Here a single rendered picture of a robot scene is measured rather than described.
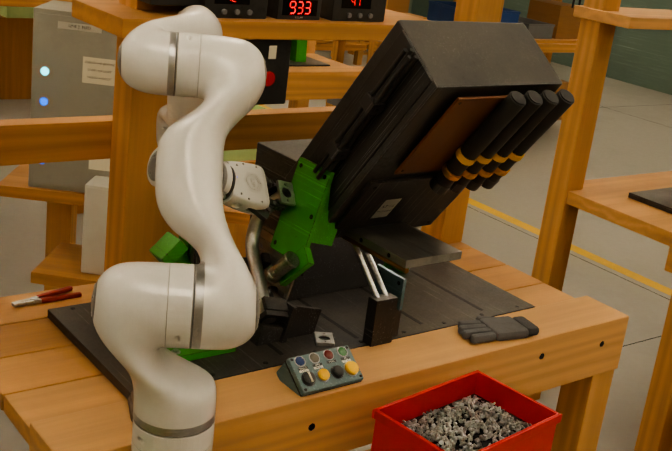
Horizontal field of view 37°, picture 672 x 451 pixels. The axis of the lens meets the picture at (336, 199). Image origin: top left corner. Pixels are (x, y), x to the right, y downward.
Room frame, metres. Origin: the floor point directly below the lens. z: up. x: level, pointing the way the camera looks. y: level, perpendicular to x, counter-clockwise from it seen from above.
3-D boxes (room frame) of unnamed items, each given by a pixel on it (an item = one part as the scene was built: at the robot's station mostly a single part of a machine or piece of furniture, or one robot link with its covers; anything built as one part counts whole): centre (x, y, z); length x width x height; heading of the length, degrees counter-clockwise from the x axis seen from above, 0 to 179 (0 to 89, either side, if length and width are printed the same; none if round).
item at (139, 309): (1.30, 0.23, 1.19); 0.19 x 0.12 x 0.24; 100
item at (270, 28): (2.35, 0.19, 1.52); 0.90 x 0.25 x 0.04; 129
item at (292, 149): (2.32, 0.03, 1.07); 0.30 x 0.18 x 0.34; 129
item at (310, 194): (2.05, 0.05, 1.17); 0.13 x 0.12 x 0.20; 129
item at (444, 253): (2.12, -0.10, 1.11); 0.39 x 0.16 x 0.03; 39
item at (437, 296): (2.15, 0.03, 0.89); 1.10 x 0.42 x 0.02; 129
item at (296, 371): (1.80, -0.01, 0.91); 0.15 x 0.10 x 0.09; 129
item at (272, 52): (2.24, 0.24, 1.42); 0.17 x 0.12 x 0.15; 129
